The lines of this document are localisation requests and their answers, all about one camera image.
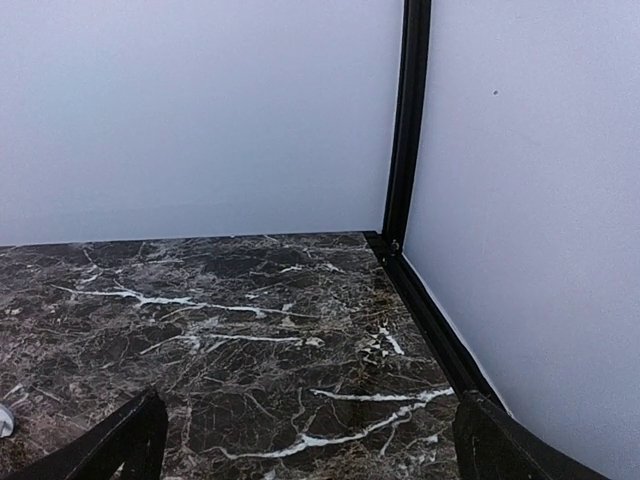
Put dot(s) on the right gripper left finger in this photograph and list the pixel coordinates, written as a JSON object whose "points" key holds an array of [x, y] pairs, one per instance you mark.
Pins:
{"points": [[131, 442]]}

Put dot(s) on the right black frame post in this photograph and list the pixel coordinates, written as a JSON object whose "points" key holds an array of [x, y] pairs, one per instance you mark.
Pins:
{"points": [[408, 120]]}

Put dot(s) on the black right side rail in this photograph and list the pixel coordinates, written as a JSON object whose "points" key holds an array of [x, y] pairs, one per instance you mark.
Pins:
{"points": [[460, 369]]}

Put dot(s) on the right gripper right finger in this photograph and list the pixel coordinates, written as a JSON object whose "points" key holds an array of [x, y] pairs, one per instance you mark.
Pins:
{"points": [[490, 444]]}

